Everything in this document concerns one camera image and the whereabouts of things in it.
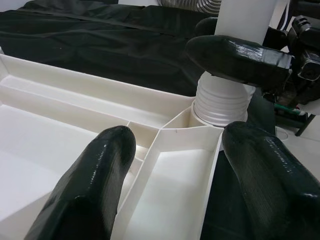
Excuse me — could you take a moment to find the white round fan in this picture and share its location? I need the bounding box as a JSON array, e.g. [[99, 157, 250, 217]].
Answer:
[[158, 0, 223, 13]]

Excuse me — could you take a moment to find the black tablecloth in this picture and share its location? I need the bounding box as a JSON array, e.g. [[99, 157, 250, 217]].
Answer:
[[0, 0, 278, 240]]

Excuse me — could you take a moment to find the white plastic table top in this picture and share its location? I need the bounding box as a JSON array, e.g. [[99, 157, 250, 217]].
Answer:
[[0, 46, 248, 240]]

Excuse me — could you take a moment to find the white plastic table leg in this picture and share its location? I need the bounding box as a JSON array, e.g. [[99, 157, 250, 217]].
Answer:
[[191, 0, 277, 128]]

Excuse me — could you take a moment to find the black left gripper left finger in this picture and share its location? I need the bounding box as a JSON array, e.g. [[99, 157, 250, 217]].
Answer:
[[23, 125, 137, 240]]

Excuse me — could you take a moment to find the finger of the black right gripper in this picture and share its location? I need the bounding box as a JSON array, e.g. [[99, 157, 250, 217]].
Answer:
[[184, 34, 293, 87], [194, 16, 221, 40]]

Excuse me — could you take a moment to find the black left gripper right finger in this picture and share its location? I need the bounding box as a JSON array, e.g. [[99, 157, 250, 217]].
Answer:
[[221, 121, 320, 240]]

